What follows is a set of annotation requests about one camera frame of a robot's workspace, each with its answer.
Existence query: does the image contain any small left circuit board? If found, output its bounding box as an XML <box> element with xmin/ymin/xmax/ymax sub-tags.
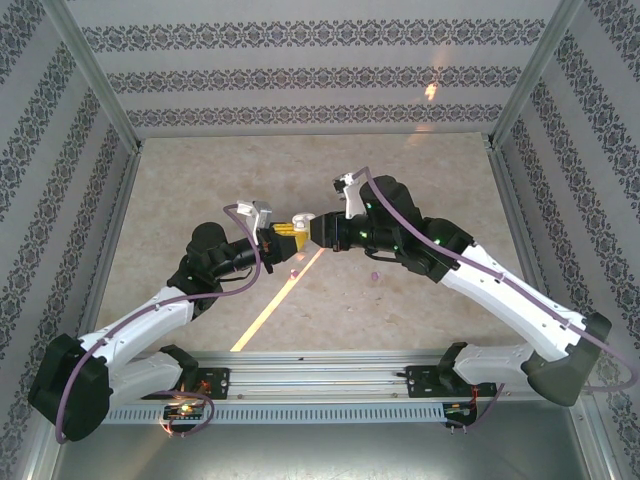
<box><xmin>164</xmin><ymin>404</ymin><xmax>206</xmax><ymax>421</ymax></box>

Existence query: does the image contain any grey metal shelf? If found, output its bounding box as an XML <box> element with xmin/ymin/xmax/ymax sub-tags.
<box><xmin>49</xmin><ymin>399</ymin><xmax>601</xmax><ymax>480</ymax></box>

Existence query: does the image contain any aluminium side rail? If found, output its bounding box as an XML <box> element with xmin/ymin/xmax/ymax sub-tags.
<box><xmin>19</xmin><ymin>147</ymin><xmax>144</xmax><ymax>480</ymax></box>
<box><xmin>487</xmin><ymin>142</ymin><xmax>631</xmax><ymax>480</ymax></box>

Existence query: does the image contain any aluminium mounting rail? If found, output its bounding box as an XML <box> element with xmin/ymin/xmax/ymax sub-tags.
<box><xmin>119</xmin><ymin>349</ymin><xmax>586</xmax><ymax>401</ymax></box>

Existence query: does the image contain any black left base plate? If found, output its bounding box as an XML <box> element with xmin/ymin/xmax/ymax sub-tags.
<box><xmin>189</xmin><ymin>367</ymin><xmax>231</xmax><ymax>401</ymax></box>

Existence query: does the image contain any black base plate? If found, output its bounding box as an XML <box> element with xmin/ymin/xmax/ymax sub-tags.
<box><xmin>189</xmin><ymin>367</ymin><xmax>231</xmax><ymax>401</ymax></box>
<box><xmin>404</xmin><ymin>364</ymin><xmax>499</xmax><ymax>399</ymax></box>

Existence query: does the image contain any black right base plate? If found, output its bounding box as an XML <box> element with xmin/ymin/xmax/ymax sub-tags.
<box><xmin>404</xmin><ymin>364</ymin><xmax>499</xmax><ymax>399</ymax></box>

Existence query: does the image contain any slotted grey cable duct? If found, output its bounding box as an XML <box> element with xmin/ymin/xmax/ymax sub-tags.
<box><xmin>94</xmin><ymin>402</ymin><xmax>476</xmax><ymax>426</ymax></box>

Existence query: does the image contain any aluminium frame post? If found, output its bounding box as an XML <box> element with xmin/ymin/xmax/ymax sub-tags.
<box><xmin>487</xmin><ymin>0</ymin><xmax>586</xmax><ymax>151</ymax></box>
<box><xmin>38</xmin><ymin>0</ymin><xmax>146</xmax><ymax>154</ymax></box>

